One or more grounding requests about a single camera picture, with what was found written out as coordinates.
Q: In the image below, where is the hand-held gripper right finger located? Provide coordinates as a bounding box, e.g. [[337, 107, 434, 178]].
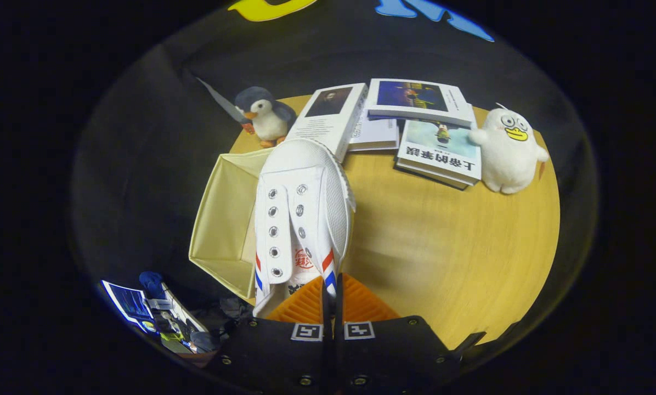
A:
[[331, 273, 488, 391]]

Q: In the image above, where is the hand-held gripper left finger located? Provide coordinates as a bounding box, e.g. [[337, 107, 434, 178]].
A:
[[210, 274, 331, 393]]

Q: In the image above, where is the cream fabric storage box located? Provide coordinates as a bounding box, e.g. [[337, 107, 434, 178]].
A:
[[188, 147, 276, 301]]

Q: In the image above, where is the white canvas shoe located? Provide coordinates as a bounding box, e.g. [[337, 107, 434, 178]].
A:
[[251, 137, 357, 320]]

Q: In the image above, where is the white side desk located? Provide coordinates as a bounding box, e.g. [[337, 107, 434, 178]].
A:
[[158, 283, 211, 352]]

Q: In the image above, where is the blue cloth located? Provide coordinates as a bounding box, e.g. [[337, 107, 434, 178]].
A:
[[139, 271, 165, 300]]

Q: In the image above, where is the computer screen with blue image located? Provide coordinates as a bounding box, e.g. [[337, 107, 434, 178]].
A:
[[101, 280, 156, 332]]

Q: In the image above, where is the book with pale sky cover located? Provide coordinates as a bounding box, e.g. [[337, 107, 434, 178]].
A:
[[394, 120, 483, 191]]

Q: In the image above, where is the plain white book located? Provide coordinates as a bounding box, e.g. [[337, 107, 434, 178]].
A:
[[347, 107, 401, 152]]

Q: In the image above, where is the grey penguin plush toy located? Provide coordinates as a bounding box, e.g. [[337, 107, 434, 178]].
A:
[[234, 86, 297, 149]]

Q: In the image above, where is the white duck plush toy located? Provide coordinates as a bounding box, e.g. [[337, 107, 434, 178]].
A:
[[468, 104, 551, 195]]

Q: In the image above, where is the white book with portrait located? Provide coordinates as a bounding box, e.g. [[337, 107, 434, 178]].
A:
[[286, 83, 369, 163]]

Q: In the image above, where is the book with night city cover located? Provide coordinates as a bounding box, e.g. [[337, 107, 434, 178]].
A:
[[366, 78, 476, 128]]

